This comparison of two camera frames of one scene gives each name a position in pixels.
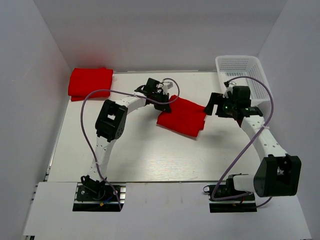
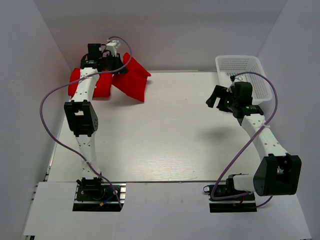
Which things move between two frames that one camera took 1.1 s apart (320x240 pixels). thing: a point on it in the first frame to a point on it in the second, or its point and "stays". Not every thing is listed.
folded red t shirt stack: x=83 y=81 stays
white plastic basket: x=245 y=71 stays
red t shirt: x=185 y=116 to x=133 y=82
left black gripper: x=165 y=107 to x=118 y=61
